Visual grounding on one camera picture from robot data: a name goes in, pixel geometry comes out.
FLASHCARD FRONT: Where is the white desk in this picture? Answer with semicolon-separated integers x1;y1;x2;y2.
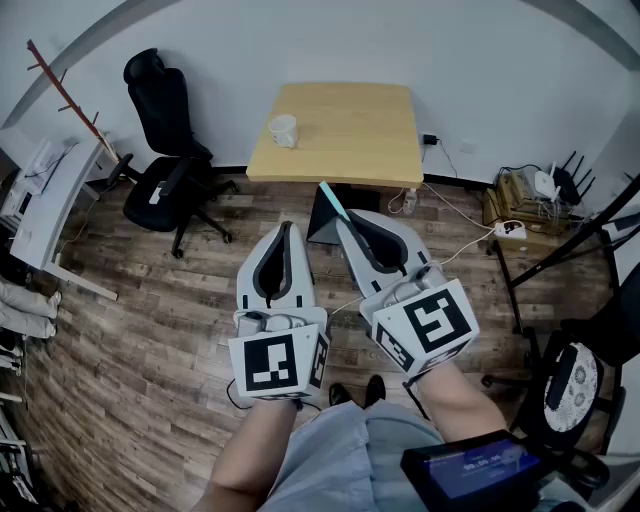
0;127;120;302

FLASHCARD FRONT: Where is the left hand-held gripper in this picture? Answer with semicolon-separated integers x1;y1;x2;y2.
227;220;332;401

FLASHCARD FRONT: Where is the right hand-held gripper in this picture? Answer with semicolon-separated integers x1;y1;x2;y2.
335;208;481;376

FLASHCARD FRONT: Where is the wooden coat rack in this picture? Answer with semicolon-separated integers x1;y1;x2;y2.
25;39;122;165

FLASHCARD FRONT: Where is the black office chair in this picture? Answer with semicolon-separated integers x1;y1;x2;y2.
106;47;241;260

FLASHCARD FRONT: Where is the teal straw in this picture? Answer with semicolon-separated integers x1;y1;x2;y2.
318;180;352;222

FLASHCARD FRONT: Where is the person's left forearm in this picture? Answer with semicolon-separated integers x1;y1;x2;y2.
203;398;302;512

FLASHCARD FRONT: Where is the black screen device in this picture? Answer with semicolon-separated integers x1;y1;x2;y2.
400;428;547;512

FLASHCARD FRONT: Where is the white router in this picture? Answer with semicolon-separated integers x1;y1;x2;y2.
533;161;562;202

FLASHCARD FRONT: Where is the chair with patterned cushion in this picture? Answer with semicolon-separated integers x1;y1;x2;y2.
513;324;627;454

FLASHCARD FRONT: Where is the person's right forearm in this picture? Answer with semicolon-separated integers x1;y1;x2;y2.
413;358;507;447

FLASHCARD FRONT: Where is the person's light blue clothing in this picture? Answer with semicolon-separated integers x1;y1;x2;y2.
257;399;566;512

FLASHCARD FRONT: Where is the grey table leg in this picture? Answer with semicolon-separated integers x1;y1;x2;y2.
305;183;384;246

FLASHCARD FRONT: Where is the black router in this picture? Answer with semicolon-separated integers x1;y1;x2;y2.
551;151;597;207

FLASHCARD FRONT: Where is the white cup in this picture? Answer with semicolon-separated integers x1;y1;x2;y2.
268;114;300;150

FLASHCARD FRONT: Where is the black tripod stand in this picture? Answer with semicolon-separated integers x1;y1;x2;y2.
487;173;640;389

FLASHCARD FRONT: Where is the white power strip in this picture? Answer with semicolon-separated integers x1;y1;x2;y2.
493;220;529;241

